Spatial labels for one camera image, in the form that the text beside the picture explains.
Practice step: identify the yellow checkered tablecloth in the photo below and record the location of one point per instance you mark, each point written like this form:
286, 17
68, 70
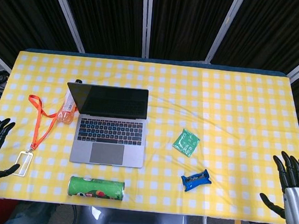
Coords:
217, 110

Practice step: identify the green chips can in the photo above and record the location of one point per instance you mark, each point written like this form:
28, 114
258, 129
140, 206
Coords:
96, 188

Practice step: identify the silver laptop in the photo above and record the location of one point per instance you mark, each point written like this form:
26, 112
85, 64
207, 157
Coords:
110, 129

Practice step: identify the green snack packet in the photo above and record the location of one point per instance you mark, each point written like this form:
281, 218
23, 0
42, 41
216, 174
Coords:
186, 142

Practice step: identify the blue cookie packet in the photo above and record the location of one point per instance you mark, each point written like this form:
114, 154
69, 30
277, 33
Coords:
195, 180

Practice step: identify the orange drink bottle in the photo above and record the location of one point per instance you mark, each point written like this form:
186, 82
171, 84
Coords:
66, 110

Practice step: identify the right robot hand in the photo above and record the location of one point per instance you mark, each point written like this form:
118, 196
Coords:
296, 201

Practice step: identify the black folding screen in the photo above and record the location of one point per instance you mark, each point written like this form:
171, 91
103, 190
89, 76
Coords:
110, 17

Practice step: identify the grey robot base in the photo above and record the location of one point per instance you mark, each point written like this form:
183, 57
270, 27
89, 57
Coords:
132, 223

